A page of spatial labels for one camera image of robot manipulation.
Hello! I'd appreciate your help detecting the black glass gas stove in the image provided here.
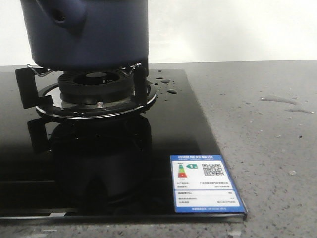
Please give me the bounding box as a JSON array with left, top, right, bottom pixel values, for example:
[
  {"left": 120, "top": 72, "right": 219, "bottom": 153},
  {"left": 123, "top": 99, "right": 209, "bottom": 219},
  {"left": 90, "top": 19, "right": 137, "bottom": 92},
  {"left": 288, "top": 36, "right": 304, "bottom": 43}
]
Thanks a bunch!
[{"left": 0, "top": 68, "right": 248, "bottom": 223}]

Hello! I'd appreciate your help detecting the dark blue pot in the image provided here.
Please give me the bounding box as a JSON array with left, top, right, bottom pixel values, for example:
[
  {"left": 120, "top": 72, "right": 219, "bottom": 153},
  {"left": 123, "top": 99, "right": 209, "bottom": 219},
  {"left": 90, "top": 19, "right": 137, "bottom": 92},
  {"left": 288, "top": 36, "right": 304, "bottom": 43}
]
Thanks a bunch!
[{"left": 21, "top": 0, "right": 149, "bottom": 71}]

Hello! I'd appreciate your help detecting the right black gas burner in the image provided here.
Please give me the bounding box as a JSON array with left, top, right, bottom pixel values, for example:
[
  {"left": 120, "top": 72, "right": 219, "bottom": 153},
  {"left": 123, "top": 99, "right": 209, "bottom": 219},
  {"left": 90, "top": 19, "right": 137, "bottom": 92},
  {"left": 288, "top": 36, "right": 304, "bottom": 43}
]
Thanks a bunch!
[{"left": 36, "top": 68, "right": 157, "bottom": 120}]

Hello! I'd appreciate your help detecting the right black pot support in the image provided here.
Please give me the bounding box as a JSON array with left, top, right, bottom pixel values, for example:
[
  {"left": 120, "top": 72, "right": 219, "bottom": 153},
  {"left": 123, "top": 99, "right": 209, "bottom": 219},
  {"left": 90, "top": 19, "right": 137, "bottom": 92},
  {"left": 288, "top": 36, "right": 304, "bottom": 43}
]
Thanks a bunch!
[{"left": 15, "top": 63, "right": 148, "bottom": 109}]

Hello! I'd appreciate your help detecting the blue energy label sticker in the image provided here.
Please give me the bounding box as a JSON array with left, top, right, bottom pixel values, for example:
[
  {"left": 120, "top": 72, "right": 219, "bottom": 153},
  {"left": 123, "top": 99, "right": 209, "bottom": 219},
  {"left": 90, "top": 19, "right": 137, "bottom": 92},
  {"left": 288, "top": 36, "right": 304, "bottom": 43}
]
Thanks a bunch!
[{"left": 170, "top": 154, "right": 247, "bottom": 215}]

